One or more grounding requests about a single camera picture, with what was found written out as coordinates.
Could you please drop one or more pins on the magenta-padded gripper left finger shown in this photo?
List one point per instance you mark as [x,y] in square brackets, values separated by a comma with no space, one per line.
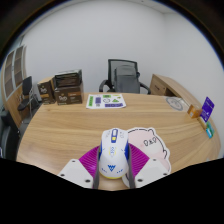
[75,171]

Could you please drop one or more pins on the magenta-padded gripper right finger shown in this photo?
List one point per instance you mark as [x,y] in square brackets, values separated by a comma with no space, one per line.
[151,170]

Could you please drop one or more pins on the white blue yellow computer mouse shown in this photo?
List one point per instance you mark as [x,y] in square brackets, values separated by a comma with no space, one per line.
[113,153]

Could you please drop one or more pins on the pink pig-shaped mouse pad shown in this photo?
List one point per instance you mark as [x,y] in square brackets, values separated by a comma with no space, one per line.
[150,143]

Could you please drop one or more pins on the small teal packet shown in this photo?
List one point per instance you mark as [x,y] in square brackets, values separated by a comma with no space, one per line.
[209,130]

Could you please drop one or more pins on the small orange box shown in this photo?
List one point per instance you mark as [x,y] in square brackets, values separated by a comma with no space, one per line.
[194,111]

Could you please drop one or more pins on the wide brown cardboard box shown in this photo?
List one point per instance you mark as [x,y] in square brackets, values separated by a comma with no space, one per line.
[70,96]

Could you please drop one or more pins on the white sticker sheet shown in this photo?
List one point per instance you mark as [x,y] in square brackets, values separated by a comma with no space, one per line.
[106,101]

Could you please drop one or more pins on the black leather sofa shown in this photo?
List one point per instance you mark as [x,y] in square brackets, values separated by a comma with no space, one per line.
[6,133]

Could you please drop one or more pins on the purple standing card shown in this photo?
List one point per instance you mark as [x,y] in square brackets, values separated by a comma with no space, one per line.
[207,109]

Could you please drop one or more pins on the wooden side desk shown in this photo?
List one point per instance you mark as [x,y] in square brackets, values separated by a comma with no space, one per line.
[166,85]

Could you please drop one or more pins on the grey backpack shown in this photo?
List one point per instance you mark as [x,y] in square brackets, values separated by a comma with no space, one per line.
[126,80]

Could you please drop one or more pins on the black cardboard box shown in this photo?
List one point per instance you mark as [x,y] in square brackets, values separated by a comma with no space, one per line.
[68,78]

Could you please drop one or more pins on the black visitor chair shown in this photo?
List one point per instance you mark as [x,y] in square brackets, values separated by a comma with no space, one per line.
[27,85]

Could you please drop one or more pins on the black mesh office chair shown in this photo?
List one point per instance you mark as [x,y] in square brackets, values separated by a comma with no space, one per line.
[115,63]

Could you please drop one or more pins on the wooden shelf cabinet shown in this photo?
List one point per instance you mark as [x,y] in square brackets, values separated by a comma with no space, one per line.
[13,70]

